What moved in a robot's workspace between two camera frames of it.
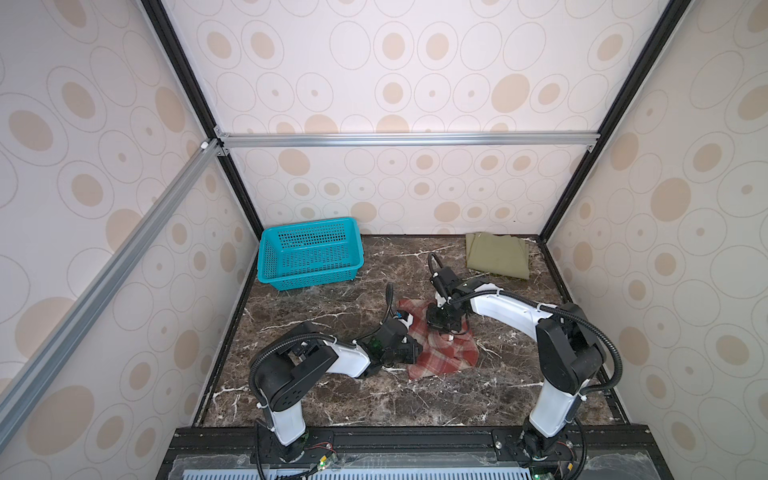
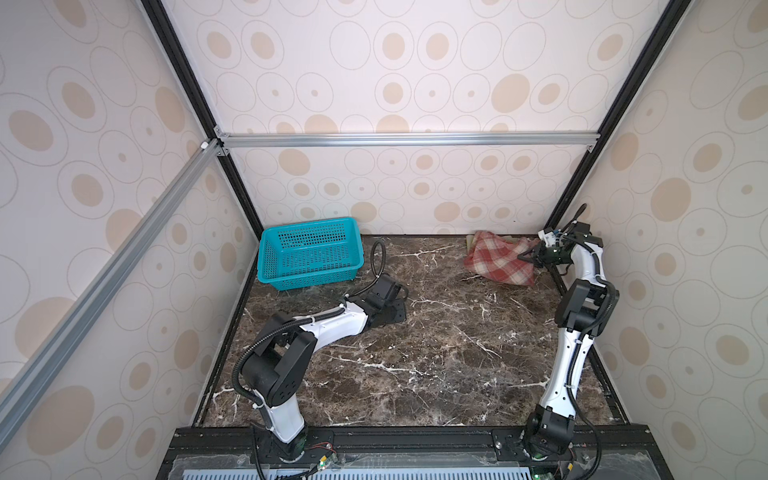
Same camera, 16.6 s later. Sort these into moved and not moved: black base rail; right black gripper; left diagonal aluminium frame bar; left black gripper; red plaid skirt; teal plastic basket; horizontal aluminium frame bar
Moved: red plaid skirt; right black gripper; left black gripper
Not moved: left diagonal aluminium frame bar; black base rail; teal plastic basket; horizontal aluminium frame bar
